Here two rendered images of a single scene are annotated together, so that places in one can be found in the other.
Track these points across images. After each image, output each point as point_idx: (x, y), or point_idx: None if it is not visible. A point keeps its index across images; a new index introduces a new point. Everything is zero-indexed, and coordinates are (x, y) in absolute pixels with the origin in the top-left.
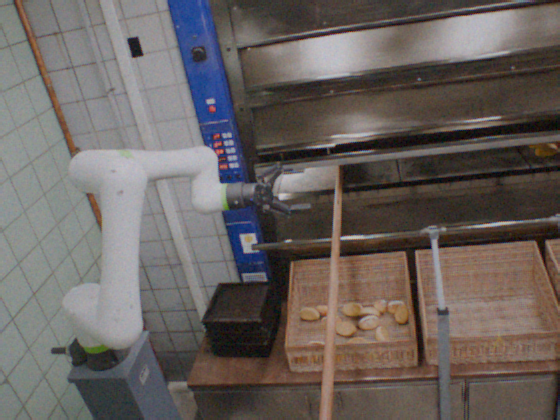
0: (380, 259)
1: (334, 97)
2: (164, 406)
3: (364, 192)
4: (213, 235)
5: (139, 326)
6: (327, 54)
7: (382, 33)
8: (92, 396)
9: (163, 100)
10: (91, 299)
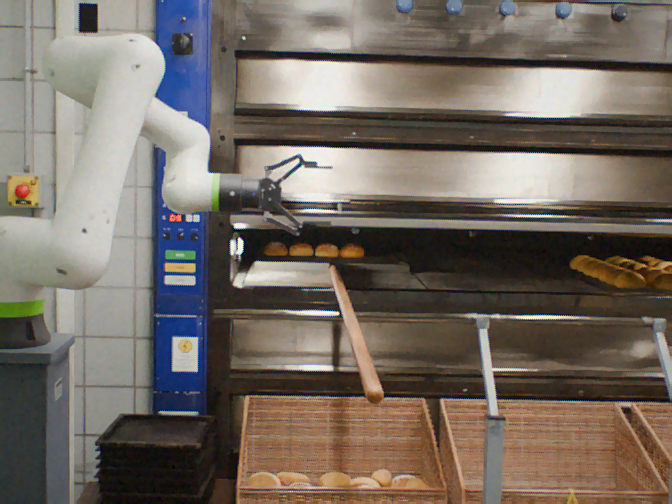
0: (386, 406)
1: (354, 145)
2: (62, 474)
3: (375, 292)
4: (126, 337)
5: (108, 257)
6: (356, 82)
7: (431, 68)
8: None
9: None
10: (36, 219)
